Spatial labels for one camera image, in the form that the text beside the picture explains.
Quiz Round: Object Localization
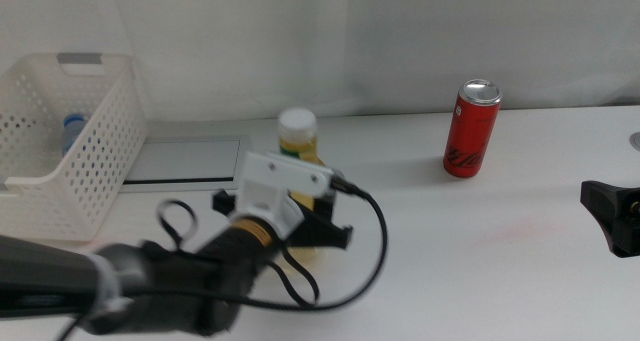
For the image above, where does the yellow tea bottle white cap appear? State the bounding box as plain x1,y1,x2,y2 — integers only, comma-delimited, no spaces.
277,106,327,262

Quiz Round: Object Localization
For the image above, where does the red soda can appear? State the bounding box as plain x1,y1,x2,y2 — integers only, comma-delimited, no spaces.
442,78,503,179

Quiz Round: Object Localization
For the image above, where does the clear water bottle blue cap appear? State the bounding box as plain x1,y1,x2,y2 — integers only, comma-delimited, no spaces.
59,112,107,182

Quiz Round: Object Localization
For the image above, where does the white perforated plastic basket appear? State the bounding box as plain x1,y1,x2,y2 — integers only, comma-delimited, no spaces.
0,52,147,243

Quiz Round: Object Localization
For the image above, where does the white fabric curtain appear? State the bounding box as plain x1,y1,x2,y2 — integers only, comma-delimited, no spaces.
0,0,640,122

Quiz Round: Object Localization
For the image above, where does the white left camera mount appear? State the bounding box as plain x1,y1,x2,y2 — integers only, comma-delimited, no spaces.
233,150,335,242

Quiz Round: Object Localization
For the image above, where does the grey table cable hatch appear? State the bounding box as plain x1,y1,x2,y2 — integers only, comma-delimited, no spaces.
119,134,254,194

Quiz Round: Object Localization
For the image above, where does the black braided left camera cable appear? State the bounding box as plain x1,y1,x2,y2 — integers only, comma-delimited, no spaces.
119,173,390,312

